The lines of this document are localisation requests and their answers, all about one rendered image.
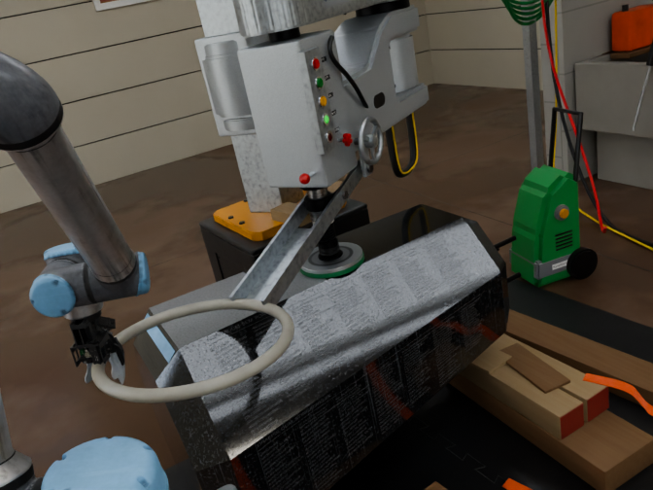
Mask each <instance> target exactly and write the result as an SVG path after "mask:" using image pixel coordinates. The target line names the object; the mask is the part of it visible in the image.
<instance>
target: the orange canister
mask: <svg viewBox="0 0 653 490"><path fill-rule="evenodd" d="M611 25H612V51H611V52H605V53H602V54H610V58H632V57H635V56H638V55H641V54H644V53H649V51H650V48H651V44H652V40H653V4H649V5H639V6H636V7H632V8H630V9H629V4H626V5H622V11H619V12H616V13H614V14H613V15H612V17H611Z"/></svg>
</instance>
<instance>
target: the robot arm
mask: <svg viewBox="0 0 653 490"><path fill-rule="evenodd" d="M63 117H64V111H63V106H62V104H61V102H60V100H59V98H58V97H57V95H56V93H55V91H54V90H53V88H52V87H51V86H50V85H49V83H48V82H47V81H46V80H45V79H44V78H43V77H41V76H40V75H39V74H38V73H37V72H35V71H34V70H33V69H32V68H30V67H28V66H27V65H25V64H23V63H22V62H20V61H19V60H17V59H15V58H13V57H11V56H9V55H7V54H5V53H2V52H0V151H4V152H7V153H8V154H9V156H10V157H11V159H12V160H13V161H14V163H15V164H16V166H17V167H18V169H19V170H20V172H21V173H22V174H23V176H24V177H25V178H26V180H27V181H28V183H29V184H30V185H31V187H32V188H33V190H34V191H35V192H36V194H37V195H38V196H39V197H40V198H41V200H42V201H43V203H44V204H45V205H46V207H47V208H48V210H49V211H50V212H51V214H52V215H53V217H54V218H55V220H56V221H57V222H58V224H59V225H60V227H61V228H62V229H63V231H64V232H65V234H66V235H67V236H68V238H69V239H70V241H71V242H72V243H66V244H62V245H58V246H55V247H52V248H49V249H48V250H47V251H45V252H44V261H46V264H47V266H46V267H45V268H44V270H43V271H42V272H41V274H40V275H39V276H38V277H37V278H36V279H35V280H34V281H33V283H32V287H31V289H30V293H29V297H30V301H31V303H32V305H33V307H34V308H35V309H36V310H37V311H38V312H39V313H41V314H43V315H45V316H48V317H53V318H56V317H61V316H64V318H66V319H69V320H70V322H71V324H70V325H69V326H70V329H71V332H72V335H73V337H74V340H75V342H74V343H73V345H72V346H71V347H70V350H71V353H72V356H73V359H74V362H75V365H76V368H77V367H78V366H79V364H80V363H81V362H83V364H86V368H87V371H86V376H85V382H86V383H88V382H90V381H91V380H92V377H91V366H92V363H94V364H95V365H96V364H99V365H101V364H102V363H104V364H106V362H107V361H108V360H109V362H110V364H111V366H112V371H111V374H112V377H113V378H114V379H118V380H119V382H120V384H121V385H122V384H123V382H124V379H125V359H124V351H123V348H122V346H121V344H120V343H119V341H118V339H117V338H116V337H113V333H112V332H110V330H112V329H115V328H116V319H112V318H110V317H103V316H101V314H102V312H101V309H102V307H103V301H108V300H114V299H119V298H129V297H134V296H136V297H138V296H139V295H142V294H146V293H147V292H148V291H149V290H150V287H151V280H150V272H149V265H148V261H147V257H146V255H145V253H143V252H136V253H134V252H133V251H132V249H131V248H129V246H128V244H127V242H126V241H125V239H124V237H123V235H122V233H121V232H120V229H119V227H118V226H117V224H116V222H115V220H114V218H113V217H112V215H111V213H110V211H109V210H108V208H107V206H106V204H105V202H104V201H103V199H102V197H101V195H100V194H99V192H98V190H97V188H96V187H95V186H94V184H93V182H92V180H91V179H90V177H89V175H88V173H87V171H86V169H85V167H84V165H83V164H82V162H81V160H80V158H79V156H78V155H77V153H76V151H75V149H74V148H73V146H72V144H71V142H70V140H69V139H68V137H67V135H66V133H65V132H64V130H63V128H62V126H61V124H62V121H63ZM77 349H79V352H80V356H81V357H80V356H79V353H78V350H77ZM110 349H111V350H110ZM74 351H76V354H77V357H78V360H77V361H76V358H75V356H74ZM110 352H111V354H110ZM0 490H170V489H169V484H168V478H167V475H166V473H165V471H164V469H163V468H162V466H161V464H160V462H159V460H158V458H157V456H156V454H155V452H154V451H153V450H152V449H151V448H150V447H149V446H148V445H147V444H146V443H145V442H143V441H141V440H139V439H136V438H133V437H112V438H109V439H107V438H106V437H102V438H97V439H94V440H90V441H87V442H85V443H82V444H80V445H78V446H76V447H74V448H72V449H70V450H69V451H67V452H66V453H64V454H63V455H62V460H61V461H55V462H54V463H53V464H52V465H51V466H50V467H49V469H48V470H47V472H46V474H45V476H42V477H35V473H34V469H33V464H32V460H31V458H30V457H28V456H26V455H24V454H22V453H20V452H18V451H15V450H14V449H13V447H12V442H11V437H10V433H9V428H8V423H7V418H6V414H5V409H4V405H3V401H2V396H1V391H0Z"/></svg>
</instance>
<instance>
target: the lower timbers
mask: <svg viewBox="0 0 653 490"><path fill-rule="evenodd" d="M504 334H506V335H508V336H510V337H512V338H514V339H516V340H518V341H520V342H522V343H524V344H527V345H529V346H530V347H532V348H534V349H536V350H538V351H540V352H542V353H544V354H546V355H548V356H550V357H552V358H554V359H556V360H558V361H560V362H562V363H564V364H566V365H568V366H570V367H572V368H575V369H577V370H579V371H581V372H583V373H585V374H586V373H591V374H594V375H599V376H604V377H608V378H613V379H617V380H620V381H623V382H626V383H628V384H630V385H632V386H634V387H635V388H636V389H637V391H638V392H639V393H640V395H641V396H642V397H643V398H644V400H645V401H646V402H647V403H649V404H651V405H652V406H653V364H652V363H650V362H647V361H644V360H643V359H640V358H637V357H635V356H632V355H629V354H627V353H624V352H622V351H619V350H616V349H614V348H611V347H608V346H606V345H603V344H600V343H598V342H596V341H594V340H591V339H588V338H586V337H583V336H580V335H578V334H575V333H572V332H568V331H565V330H563V329H560V328H558V327H555V326H552V325H550V324H547V323H544V322H542V321H539V320H536V319H535V318H532V317H529V316H527V315H524V314H522V313H519V312H516V311H514V310H511V309H509V314H508V322H507V329H506V332H505V333H504ZM449 384H451V385H452V386H453V387H455V388H456V389H458V390H459V391H460V392H462V393H463V394H465V395H466V396H467V397H469V398H470V399H471V400H473V401H474V402H476V403H477V404H479V405H480V406H482V407H483V408H484V409H486V410H487V411H489V412H490V413H491V414H493V415H494V416H495V417H497V419H499V420H500V421H501V422H503V423H504V424H506V425H507V426H508V427H510V428H511V429H512V430H514V431H515V432H517V433H518V434H519V435H521V436H522V437H524V438H525V439H527V440H528V441H530V442H531V443H532V444H534V445H535V446H536V447H538V448H539V449H541V450H542V451H543V452H545V453H546V454H548V455H549V456H550V457H552V458H553V459H554V460H556V461H557V462H559V463H560V464H561V465H563V466H564V467H566V468H567V469H568V470H570V471H571V472H573V473H574V474H576V475H577V476H578V477H580V478H581V479H583V480H584V481H585V482H587V483H588V484H590V485H591V486H592V487H594V488H595V489H596V490H615V489H616V488H618V487H619V486H621V485H622V484H624V483H625V482H626V481H628V480H629V479H631V478H632V477H634V476H635V475H636V474H638V473H640V472H641V471H643V470H644V469H645V468H647V467H648V466H650V465H651V464H653V437H652V436H650V435H649V434H647V433H646V432H645V431H643V430H641V429H639V428H638V427H636V426H634V425H632V424H631V423H629V422H627V421H626V420H624V419H622V418H620V417H619V416H617V415H615V414H613V413H612V412H610V411H608V410H605V411H604V412H602V413H601V414H600V415H598V416H597V417H595V418H594V419H592V420H591V421H590V422H585V421H584V426H582V427H581V428H579V429H578V430H576V431H575V432H573V433H572V434H570V435H569V436H567V437H565V438H564V439H558V438H556V437H554V436H553V435H551V434H550V433H548V432H547V431H545V430H544V429H542V428H541V427H539V426H538V425H536V424H535V423H534V422H532V421H531V420H529V419H528V418H526V417H525V416H523V415H522V414H520V413H519V412H517V411H516V410H514V409H513V408H511V407H509V406H508V405H506V404H505V403H503V402H501V401H500V400H498V399H497V398H495V397H494V396H492V395H491V394H489V393H488V392H486V391H484V390H483V389H481V388H480V387H478V386H477V385H475V384H474V383H472V382H471V381H469V380H468V379H466V378H465V377H463V376H461V375H460V374H458V375H457V376H456V377H454V378H453V379H452V380H451V381H450V382H449ZM608 392H610V393H612V394H615V395H617V396H619V397H621V398H624V399H626V400H628V401H630V402H633V403H636V404H638V405H641V404H640V403H639V402H638V401H637V400H636V399H635V398H634V397H633V396H632V395H630V394H629V393H627V392H624V391H622V390H619V389H616V388H612V387H608ZM641 406H642V405H641Z"/></svg>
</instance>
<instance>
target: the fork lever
mask: <svg viewBox="0 0 653 490"><path fill-rule="evenodd" d="M361 177H362V171H361V161H360V160H358V165H357V167H355V168H354V169H353V170H351V171H350V173H349V175H348V176H347V178H346V179H345V180H344V182H343V183H342V185H341V186H340V188H339V189H338V191H337V192H336V193H335V195H334V196H333V198H332V199H331V201H330V202H329V203H328V205H327V206H326V208H325V210H324V211H323V212H322V214H321V215H320V217H319V218H318V220H317V221H316V222H315V224H314V225H313V226H312V227H311V228H298V227H299V226H300V224H301V223H302V221H303V220H304V219H305V217H306V216H307V214H308V213H309V211H308V210H306V207H305V202H304V198H305V196H306V195H308V194H306V195H305V196H304V197H303V198H302V199H301V201H300V202H299V203H298V205H297V206H296V207H295V209H294V210H293V211H292V213H291V214H290V216H289V217H288V218H287V220H286V221H285V222H284V224H283V225H282V226H281V228H280V229H279V230H278V232H277V233H276V234H275V236H274V237H273V238H272V240H271V241H270V242H269V244H268V245H267V246H266V248H265V249H264V250H263V252H262V253H261V254H260V256H259V257H258V259H257V260H256V261H255V263H254V264H253V265H252V267H251V268H250V269H249V271H248V272H247V273H246V275H245V276H244V277H243V279H242V280H241V282H240V283H239V284H238V286H237V287H236V288H235V290H234V291H233V292H232V294H231V295H230V296H229V298H230V300H231V301H235V300H236V299H237V298H249V299H257V300H260V301H261V303H262V305H266V304H267V303H268V302H270V303H273V304H275V305H277V303H278V302H279V300H280V299H281V297H282V296H283V294H284V293H285V291H286V290H287V288H288V287H289V285H290V284H291V282H292V280H293V279H294V277H295V276H296V274H297V273H298V271H299V270H300V269H301V268H302V266H303V265H304V263H305V262H306V260H307V259H308V257H309V256H310V254H311V253H312V251H313V250H314V248H315V247H316V245H317V244H318V242H319V241H320V239H321V238H322V237H323V235H324V234H325V232H326V231H327V229H328V227H329V226H330V224H331V223H332V221H333V220H334V218H335V217H336V215H337V214H338V212H339V211H340V209H341V208H342V206H343V205H344V203H345V202H346V200H347V199H348V197H349V196H350V194H351V193H352V191H353V190H354V188H355V187H356V185H357V184H358V182H359V181H360V179H361Z"/></svg>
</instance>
